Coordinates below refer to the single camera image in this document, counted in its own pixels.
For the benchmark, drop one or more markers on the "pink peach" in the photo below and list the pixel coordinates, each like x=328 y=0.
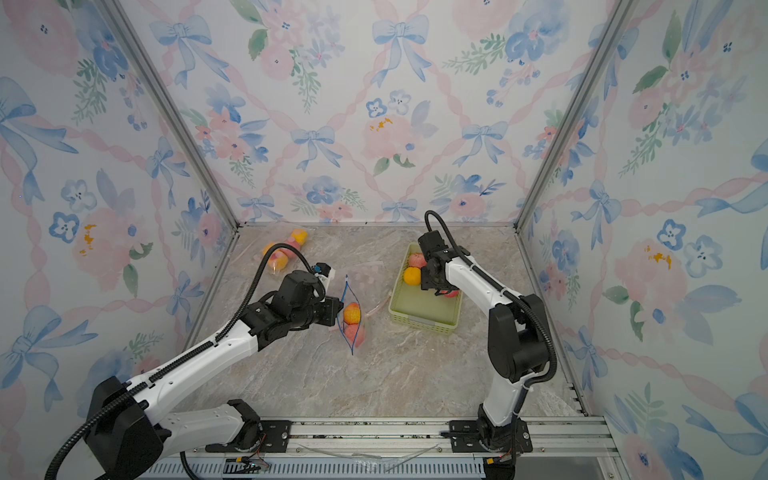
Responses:
x=416 y=260
x=292 y=250
x=355 y=334

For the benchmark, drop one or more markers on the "blue zipper clear bag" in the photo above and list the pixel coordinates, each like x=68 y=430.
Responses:
x=348 y=296

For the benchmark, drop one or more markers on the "green plastic basket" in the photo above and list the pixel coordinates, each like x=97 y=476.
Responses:
x=422 y=309

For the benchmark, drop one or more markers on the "yellow peach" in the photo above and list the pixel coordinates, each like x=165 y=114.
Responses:
x=277 y=261
x=299 y=236

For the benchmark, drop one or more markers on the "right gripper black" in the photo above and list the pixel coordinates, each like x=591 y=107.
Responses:
x=426 y=281

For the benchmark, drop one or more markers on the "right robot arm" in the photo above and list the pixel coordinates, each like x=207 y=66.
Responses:
x=519 y=345

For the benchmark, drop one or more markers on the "pink zipper clear bag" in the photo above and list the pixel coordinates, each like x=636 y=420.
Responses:
x=274 y=250

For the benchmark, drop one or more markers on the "orange peach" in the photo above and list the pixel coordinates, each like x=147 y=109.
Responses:
x=352 y=314

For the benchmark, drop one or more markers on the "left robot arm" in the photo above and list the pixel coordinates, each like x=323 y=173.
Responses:
x=144 y=428

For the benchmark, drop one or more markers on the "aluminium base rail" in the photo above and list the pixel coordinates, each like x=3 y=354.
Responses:
x=408 y=448

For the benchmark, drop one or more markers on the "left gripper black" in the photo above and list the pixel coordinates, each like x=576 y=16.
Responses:
x=334 y=305

